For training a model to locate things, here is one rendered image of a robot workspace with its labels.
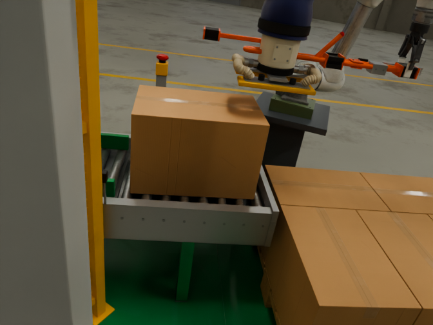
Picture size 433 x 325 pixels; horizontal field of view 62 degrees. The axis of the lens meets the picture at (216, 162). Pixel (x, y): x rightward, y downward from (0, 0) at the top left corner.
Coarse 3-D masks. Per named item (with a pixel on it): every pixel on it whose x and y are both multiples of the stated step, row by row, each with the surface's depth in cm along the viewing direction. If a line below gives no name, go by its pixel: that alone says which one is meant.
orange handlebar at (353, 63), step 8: (240, 40) 182; (248, 40) 182; (256, 40) 182; (248, 48) 157; (256, 48) 157; (304, 56) 159; (312, 56) 159; (344, 64) 161; (352, 64) 161; (360, 64) 161; (368, 64) 161
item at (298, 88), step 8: (240, 80) 154; (248, 80) 154; (256, 80) 156; (264, 80) 157; (264, 88) 154; (272, 88) 154; (280, 88) 154; (288, 88) 154; (296, 88) 154; (304, 88) 155; (312, 88) 158
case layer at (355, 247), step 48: (288, 192) 188; (336, 192) 194; (384, 192) 201; (432, 192) 209; (288, 240) 162; (336, 240) 159; (384, 240) 163; (432, 240) 168; (288, 288) 157; (336, 288) 134; (384, 288) 137; (432, 288) 140
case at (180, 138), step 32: (160, 96) 172; (192, 96) 178; (224, 96) 184; (160, 128) 153; (192, 128) 155; (224, 128) 156; (256, 128) 158; (160, 160) 161; (192, 160) 162; (224, 160) 164; (256, 160) 166; (160, 192) 169; (192, 192) 171; (224, 192) 173
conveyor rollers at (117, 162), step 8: (104, 152) 198; (120, 152) 201; (104, 160) 193; (120, 160) 194; (112, 168) 186; (120, 168) 189; (112, 176) 178; (128, 176) 181; (128, 184) 174; (128, 192) 168; (256, 192) 183; (160, 200) 169; (168, 200) 168; (184, 200) 169; (200, 200) 171; (216, 200) 175; (224, 200) 174; (240, 200) 175; (256, 200) 177
